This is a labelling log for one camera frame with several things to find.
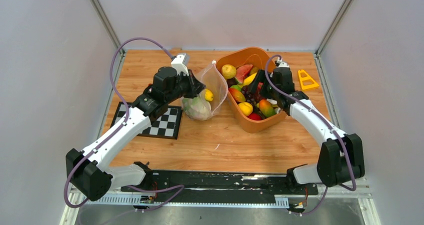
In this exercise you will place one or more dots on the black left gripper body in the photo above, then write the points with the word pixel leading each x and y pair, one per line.
pixel 182 89

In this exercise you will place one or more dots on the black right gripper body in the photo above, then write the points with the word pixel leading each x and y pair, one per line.
pixel 266 91

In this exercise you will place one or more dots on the small yellow toy lemon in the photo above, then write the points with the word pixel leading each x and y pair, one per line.
pixel 208 95

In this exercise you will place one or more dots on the clear zip top bag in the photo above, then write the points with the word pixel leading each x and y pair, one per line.
pixel 215 82

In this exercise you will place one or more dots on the green toy lettuce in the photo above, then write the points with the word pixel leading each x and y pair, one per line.
pixel 197 108

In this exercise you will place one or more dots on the orange plastic basket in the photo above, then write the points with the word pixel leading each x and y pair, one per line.
pixel 258 58

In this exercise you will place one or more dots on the dark toy grapes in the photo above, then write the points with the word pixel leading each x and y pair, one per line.
pixel 249 96

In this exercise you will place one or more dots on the toy watermelon slice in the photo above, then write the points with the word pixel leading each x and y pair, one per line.
pixel 242 72

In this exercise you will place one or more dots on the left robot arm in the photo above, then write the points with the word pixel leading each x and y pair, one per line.
pixel 88 170

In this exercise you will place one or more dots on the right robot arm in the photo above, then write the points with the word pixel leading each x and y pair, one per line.
pixel 341 156

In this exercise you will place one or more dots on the yellow triangular toy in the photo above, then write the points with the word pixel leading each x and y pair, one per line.
pixel 306 81

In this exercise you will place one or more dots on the white toy garlic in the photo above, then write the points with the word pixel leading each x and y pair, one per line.
pixel 274 105

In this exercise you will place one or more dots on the yellow toy corn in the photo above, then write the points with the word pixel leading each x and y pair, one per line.
pixel 248 80

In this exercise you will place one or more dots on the toy mango green orange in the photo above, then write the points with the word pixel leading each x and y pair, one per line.
pixel 266 108

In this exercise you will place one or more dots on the black white checkerboard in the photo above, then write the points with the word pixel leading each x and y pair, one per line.
pixel 166 126

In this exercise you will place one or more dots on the red toy tomato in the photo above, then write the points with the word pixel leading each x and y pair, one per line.
pixel 254 116

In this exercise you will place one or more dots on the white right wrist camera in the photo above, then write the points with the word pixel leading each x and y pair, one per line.
pixel 281 64

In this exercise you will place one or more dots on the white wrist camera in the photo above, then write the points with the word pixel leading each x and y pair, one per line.
pixel 180 62
pixel 281 64

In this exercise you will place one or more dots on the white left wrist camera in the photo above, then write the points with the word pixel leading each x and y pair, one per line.
pixel 180 62

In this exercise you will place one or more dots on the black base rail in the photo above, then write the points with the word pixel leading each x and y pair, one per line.
pixel 212 187

